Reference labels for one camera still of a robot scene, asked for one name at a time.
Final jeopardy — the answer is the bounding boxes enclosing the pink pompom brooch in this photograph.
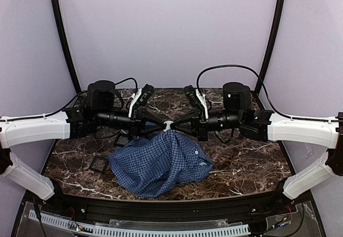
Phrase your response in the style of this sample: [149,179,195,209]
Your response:
[160,120,174,134]

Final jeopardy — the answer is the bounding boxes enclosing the blue checked shirt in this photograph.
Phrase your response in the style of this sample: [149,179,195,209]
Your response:
[108,129,213,198]

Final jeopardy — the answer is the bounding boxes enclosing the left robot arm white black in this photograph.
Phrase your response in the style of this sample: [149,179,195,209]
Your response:
[1,80,166,201]

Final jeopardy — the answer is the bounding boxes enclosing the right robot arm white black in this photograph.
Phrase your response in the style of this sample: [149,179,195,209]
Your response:
[170,82,342,204]

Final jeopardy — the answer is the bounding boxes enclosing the black square box base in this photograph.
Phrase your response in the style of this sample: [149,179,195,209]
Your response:
[114,133,128,147]

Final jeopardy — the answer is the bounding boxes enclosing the black square box lid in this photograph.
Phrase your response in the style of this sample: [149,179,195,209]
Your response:
[89,156,108,173]

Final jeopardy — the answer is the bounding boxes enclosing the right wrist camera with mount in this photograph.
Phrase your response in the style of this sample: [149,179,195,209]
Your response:
[183,85,209,120]

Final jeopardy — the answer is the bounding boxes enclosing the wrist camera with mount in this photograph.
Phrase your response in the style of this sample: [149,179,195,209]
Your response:
[183,85,209,120]
[128,84,154,118]

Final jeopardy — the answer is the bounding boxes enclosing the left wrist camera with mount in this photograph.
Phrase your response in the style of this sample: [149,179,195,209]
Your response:
[128,84,154,118]

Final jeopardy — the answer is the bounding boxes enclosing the left camera black cable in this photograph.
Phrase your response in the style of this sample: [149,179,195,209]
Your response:
[0,77,139,122]

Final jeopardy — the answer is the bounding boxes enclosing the camera black cable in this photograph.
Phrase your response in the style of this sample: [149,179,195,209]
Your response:
[196,64,338,124]
[0,77,139,122]

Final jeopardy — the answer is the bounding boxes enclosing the right camera black cable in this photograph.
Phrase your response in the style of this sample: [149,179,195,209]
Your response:
[196,64,338,124]

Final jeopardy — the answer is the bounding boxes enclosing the black front aluminium rail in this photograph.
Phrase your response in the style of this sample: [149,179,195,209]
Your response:
[65,191,272,223]

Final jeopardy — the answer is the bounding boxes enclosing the right black frame post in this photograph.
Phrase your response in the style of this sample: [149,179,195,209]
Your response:
[255,0,284,93]

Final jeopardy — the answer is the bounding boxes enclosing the black frame post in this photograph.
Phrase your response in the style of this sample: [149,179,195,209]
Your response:
[255,0,284,93]
[50,0,81,93]

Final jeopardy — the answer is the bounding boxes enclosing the white slotted cable duct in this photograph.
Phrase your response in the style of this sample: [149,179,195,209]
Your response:
[41,213,251,237]

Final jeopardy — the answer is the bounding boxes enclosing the left black frame post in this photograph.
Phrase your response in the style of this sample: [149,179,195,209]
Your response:
[50,0,81,93]

